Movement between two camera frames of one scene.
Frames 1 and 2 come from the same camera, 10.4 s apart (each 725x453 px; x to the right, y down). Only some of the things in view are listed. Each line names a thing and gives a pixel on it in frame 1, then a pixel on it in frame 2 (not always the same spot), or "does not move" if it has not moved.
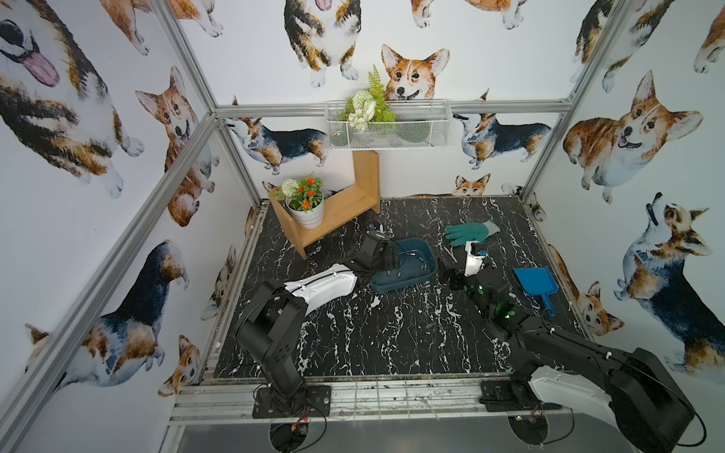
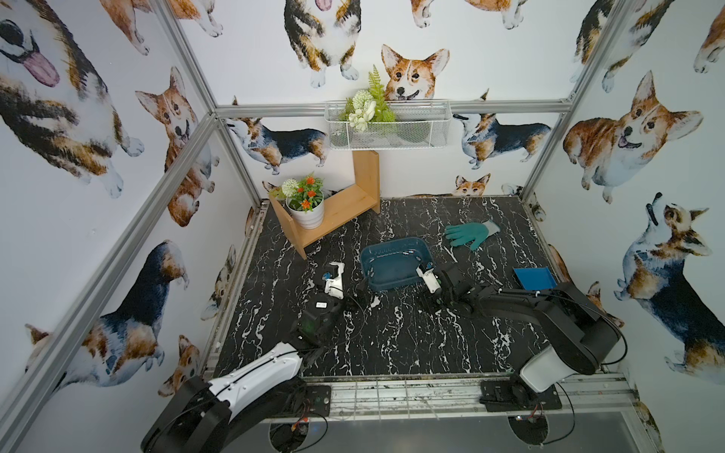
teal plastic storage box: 416,260 does not move
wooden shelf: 341,207 does not move
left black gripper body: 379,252 -> 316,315
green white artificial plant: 365,107 does not move
